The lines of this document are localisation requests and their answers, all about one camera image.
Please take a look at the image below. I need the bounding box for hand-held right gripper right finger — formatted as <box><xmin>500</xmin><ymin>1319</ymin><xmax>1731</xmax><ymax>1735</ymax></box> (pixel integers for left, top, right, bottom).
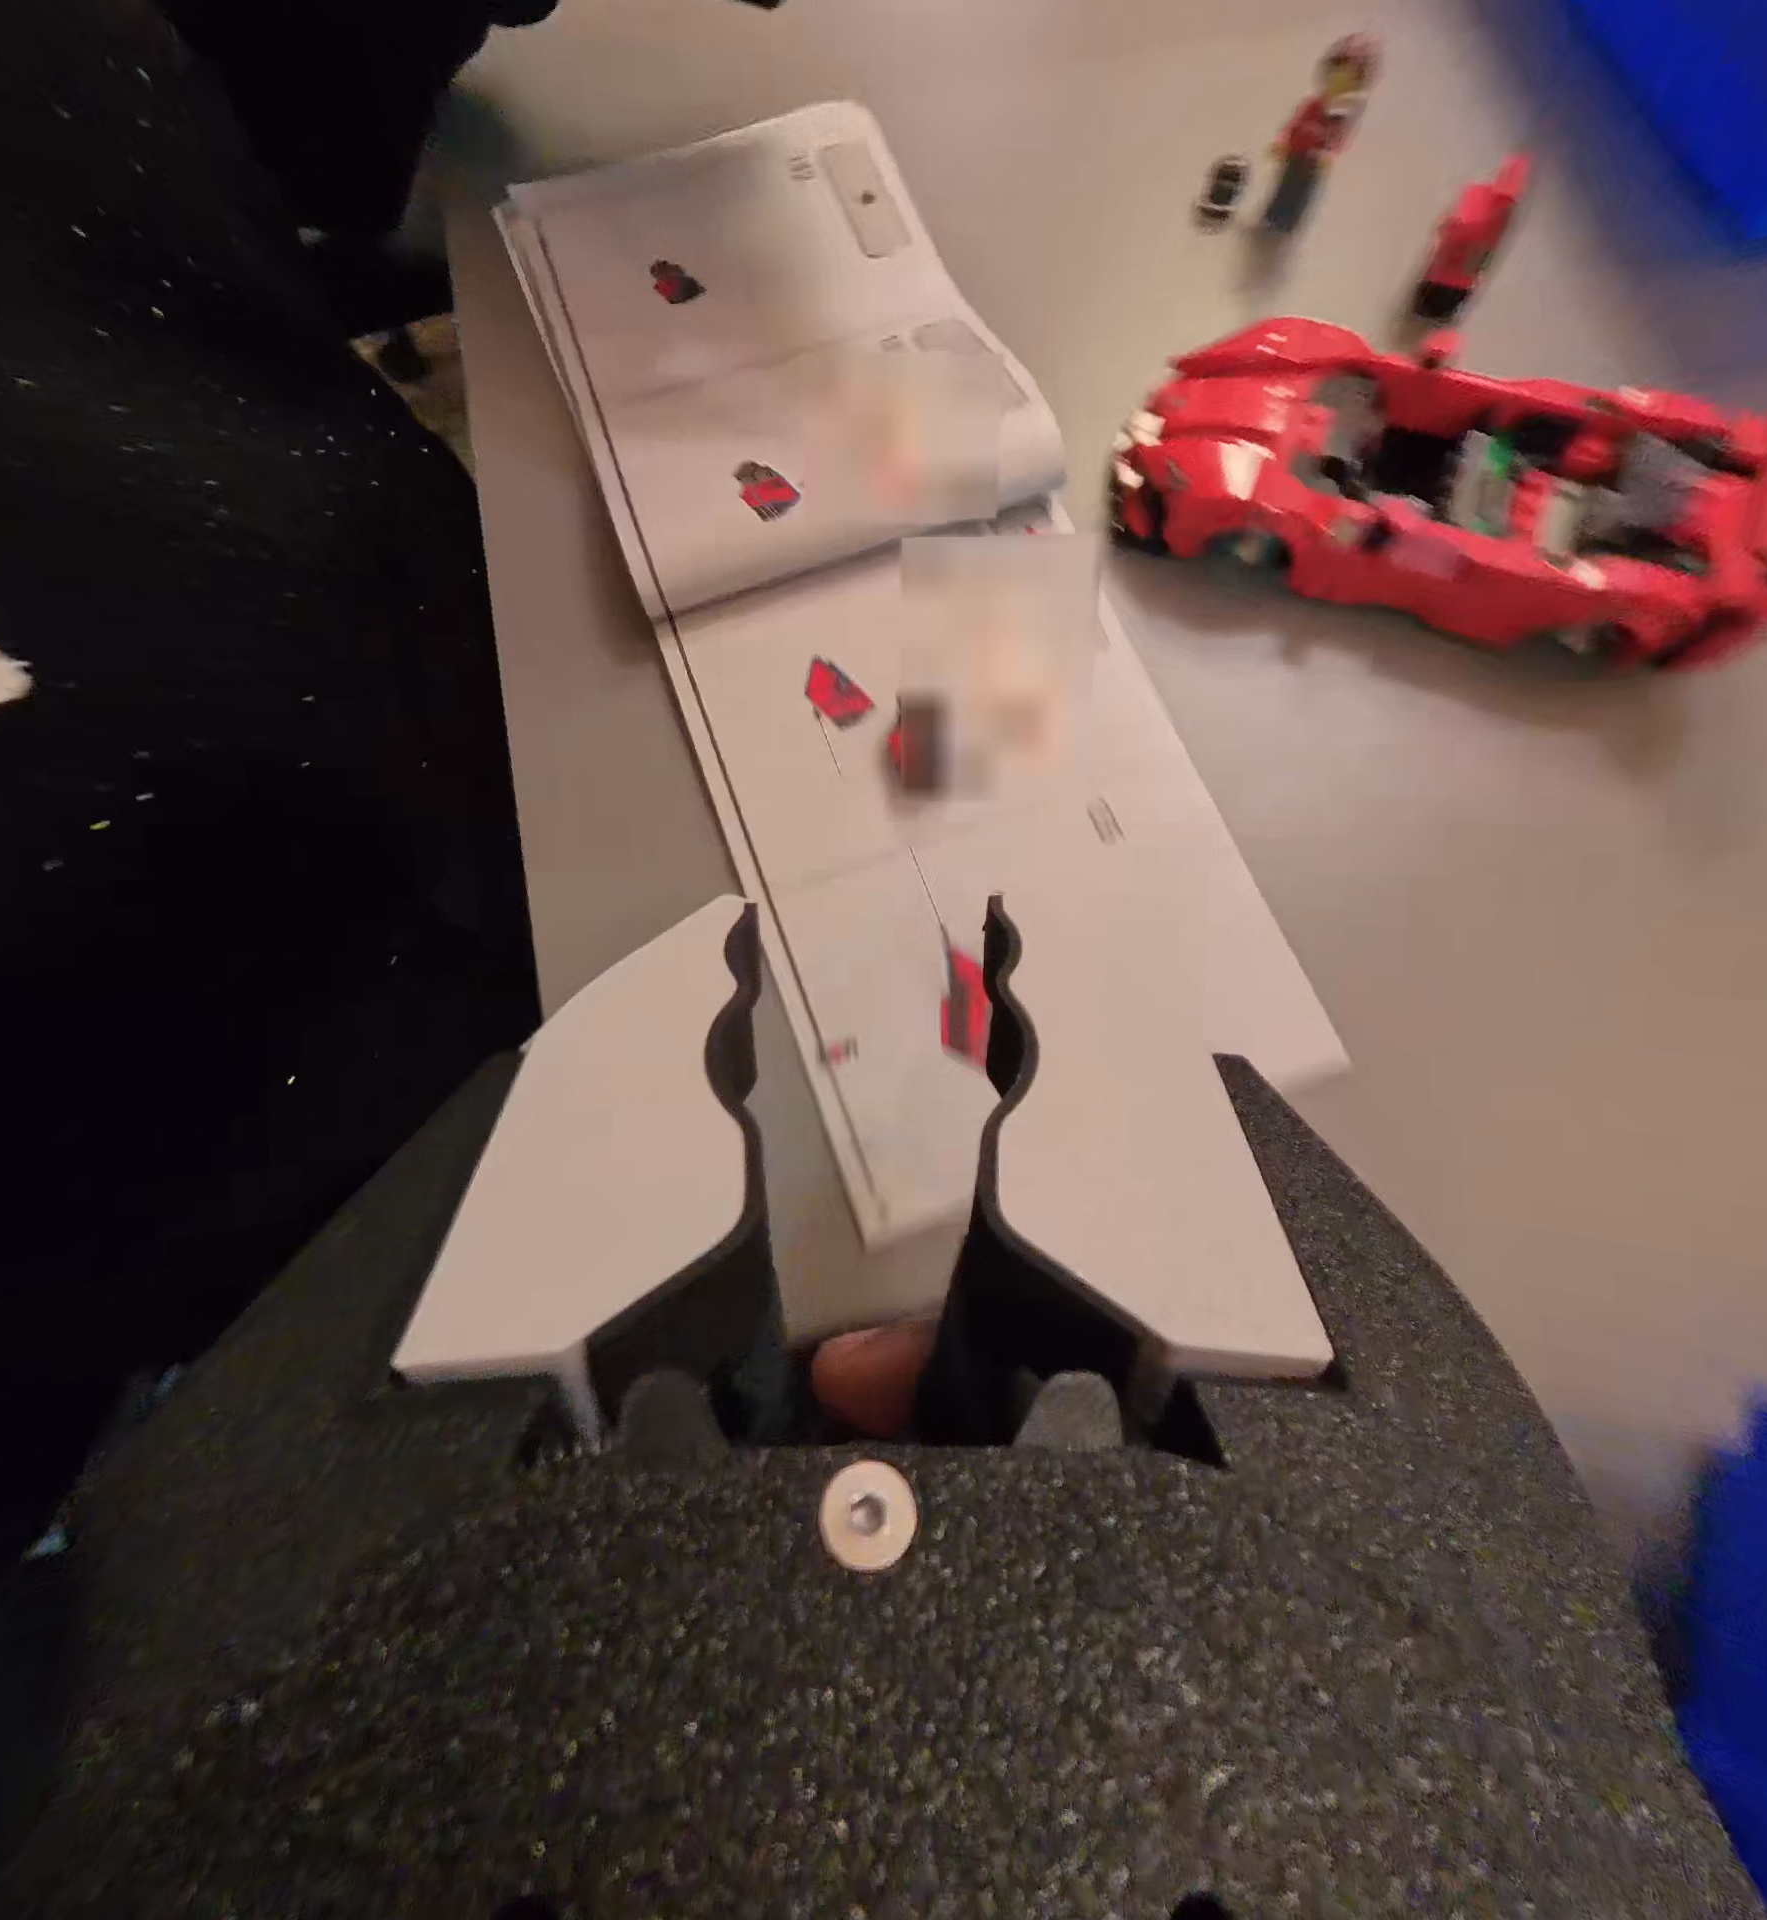
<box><xmin>940</xmin><ymin>894</ymin><xmax>1337</xmax><ymax>1381</ymax></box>

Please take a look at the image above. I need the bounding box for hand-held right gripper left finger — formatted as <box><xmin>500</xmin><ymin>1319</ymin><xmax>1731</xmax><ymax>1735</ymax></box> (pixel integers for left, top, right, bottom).
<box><xmin>392</xmin><ymin>894</ymin><xmax>792</xmax><ymax>1446</ymax></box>

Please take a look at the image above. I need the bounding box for lego instruction booklet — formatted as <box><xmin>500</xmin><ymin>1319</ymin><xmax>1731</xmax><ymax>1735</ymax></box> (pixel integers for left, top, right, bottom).
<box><xmin>494</xmin><ymin>101</ymin><xmax>1349</xmax><ymax>1249</ymax></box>

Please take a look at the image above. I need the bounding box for red lego car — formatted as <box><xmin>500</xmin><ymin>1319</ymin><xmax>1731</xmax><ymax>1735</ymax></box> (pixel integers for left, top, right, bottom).
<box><xmin>1106</xmin><ymin>313</ymin><xmax>1767</xmax><ymax>671</ymax></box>

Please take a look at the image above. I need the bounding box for red lego part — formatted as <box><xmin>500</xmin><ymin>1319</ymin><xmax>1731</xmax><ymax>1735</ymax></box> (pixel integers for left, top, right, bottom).
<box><xmin>1411</xmin><ymin>149</ymin><xmax>1537</xmax><ymax>324</ymax></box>

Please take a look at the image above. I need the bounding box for lego minifigure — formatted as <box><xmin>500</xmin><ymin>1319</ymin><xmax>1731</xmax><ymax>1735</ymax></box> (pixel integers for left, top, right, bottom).
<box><xmin>1249</xmin><ymin>31</ymin><xmax>1387</xmax><ymax>239</ymax></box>

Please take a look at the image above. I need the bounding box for blue plastic object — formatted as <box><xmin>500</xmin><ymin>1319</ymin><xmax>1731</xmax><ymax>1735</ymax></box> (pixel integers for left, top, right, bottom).
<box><xmin>1633</xmin><ymin>1392</ymin><xmax>1767</xmax><ymax>1920</ymax></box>
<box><xmin>1475</xmin><ymin>0</ymin><xmax>1767</xmax><ymax>249</ymax></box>

